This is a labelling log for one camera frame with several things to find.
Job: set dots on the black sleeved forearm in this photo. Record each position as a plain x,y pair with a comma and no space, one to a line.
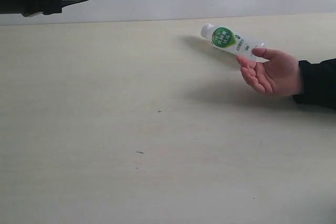
318,84

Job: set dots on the person's open hand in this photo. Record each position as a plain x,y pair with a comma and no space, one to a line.
278,76

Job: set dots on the white bottle green round label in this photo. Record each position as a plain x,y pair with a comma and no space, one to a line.
231,41

